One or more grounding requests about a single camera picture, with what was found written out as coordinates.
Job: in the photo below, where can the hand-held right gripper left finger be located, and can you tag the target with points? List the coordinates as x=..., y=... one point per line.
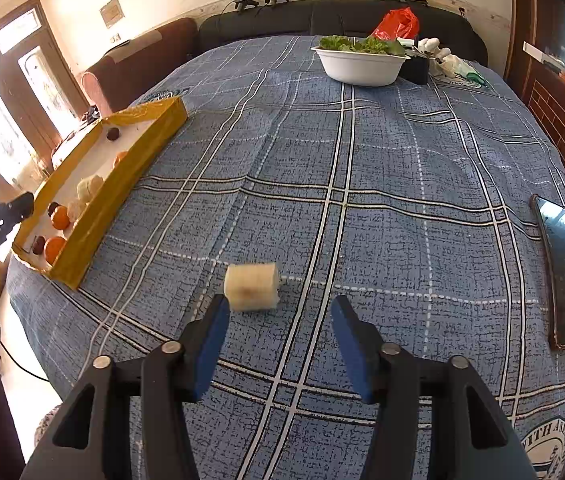
x=210, y=355

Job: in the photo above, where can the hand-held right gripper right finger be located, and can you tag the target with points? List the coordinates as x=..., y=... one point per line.
x=355, y=355

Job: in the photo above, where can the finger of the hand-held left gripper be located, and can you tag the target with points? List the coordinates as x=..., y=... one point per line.
x=20, y=207

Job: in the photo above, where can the dark round fruit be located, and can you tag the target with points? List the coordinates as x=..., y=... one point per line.
x=53, y=208
x=37, y=245
x=112, y=133

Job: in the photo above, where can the orange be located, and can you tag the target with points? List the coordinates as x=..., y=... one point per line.
x=54, y=249
x=60, y=217

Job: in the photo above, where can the yellow cardboard box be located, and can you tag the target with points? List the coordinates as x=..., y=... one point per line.
x=112, y=195

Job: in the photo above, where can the wooden glass door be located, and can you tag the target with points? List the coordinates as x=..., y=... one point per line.
x=7, y=110

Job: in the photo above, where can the blue plaid tablecloth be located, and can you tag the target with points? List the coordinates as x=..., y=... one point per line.
x=387, y=185

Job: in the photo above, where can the brown armchair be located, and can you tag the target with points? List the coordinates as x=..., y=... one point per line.
x=137, y=60

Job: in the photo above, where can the black smartphone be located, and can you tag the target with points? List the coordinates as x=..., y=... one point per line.
x=562, y=275

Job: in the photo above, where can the white bowl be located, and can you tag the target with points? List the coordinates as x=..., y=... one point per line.
x=357, y=70

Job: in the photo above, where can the black cup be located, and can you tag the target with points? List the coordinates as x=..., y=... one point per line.
x=415, y=70

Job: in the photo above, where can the white glove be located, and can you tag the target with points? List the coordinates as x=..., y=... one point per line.
x=451, y=64
x=428, y=45

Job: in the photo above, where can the green leafy vegetables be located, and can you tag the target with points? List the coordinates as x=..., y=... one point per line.
x=352, y=44

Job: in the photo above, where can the black sofa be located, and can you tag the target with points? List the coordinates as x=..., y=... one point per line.
x=272, y=22

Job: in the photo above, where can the brown wooden cabinet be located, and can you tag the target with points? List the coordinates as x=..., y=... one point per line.
x=552, y=105

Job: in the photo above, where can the red plastic bag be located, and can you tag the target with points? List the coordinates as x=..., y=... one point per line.
x=397, y=22

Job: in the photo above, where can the white flat box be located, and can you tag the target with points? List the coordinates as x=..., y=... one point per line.
x=541, y=54

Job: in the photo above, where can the wall plaque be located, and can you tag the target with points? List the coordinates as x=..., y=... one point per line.
x=112, y=14

